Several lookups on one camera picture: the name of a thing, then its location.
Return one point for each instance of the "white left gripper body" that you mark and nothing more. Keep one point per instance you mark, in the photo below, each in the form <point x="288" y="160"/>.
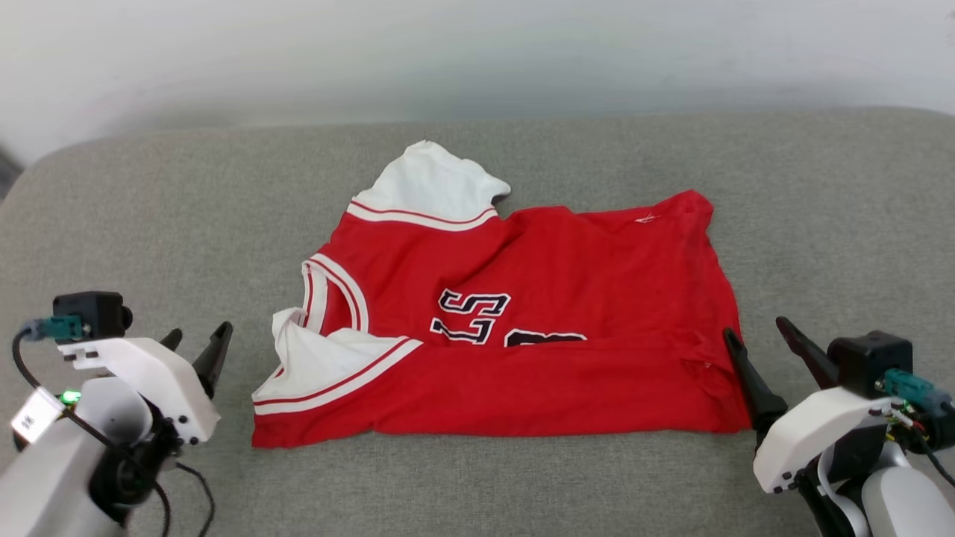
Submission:
<point x="157" y="380"/>

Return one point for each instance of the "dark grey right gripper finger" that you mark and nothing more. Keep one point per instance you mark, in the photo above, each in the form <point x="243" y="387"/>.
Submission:
<point x="755" y="384"/>
<point x="809" y="352"/>

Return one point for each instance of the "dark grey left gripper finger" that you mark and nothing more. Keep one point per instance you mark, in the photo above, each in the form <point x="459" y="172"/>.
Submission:
<point x="213" y="362"/>
<point x="171" y="341"/>

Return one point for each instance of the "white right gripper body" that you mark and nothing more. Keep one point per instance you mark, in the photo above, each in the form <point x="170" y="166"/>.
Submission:
<point x="813" y="429"/>

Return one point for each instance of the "red and white jersey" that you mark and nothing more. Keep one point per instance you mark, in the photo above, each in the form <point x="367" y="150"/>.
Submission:
<point x="567" y="328"/>

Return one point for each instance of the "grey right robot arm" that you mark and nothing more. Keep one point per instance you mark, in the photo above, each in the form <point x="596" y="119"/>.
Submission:
<point x="895" y="500"/>

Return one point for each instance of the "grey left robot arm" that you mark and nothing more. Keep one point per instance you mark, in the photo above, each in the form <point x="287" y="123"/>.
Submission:
<point x="52" y="477"/>

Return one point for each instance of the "white tag label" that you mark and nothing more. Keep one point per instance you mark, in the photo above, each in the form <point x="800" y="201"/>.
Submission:
<point x="36" y="416"/>

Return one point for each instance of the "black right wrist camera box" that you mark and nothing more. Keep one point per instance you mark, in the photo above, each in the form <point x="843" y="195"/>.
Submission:
<point x="865" y="362"/>

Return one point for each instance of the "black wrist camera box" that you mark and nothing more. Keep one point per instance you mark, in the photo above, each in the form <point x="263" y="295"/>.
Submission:
<point x="865" y="362"/>
<point x="93" y="312"/>

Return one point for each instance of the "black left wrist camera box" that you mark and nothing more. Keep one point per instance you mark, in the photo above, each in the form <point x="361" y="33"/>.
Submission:
<point x="93" y="312"/>

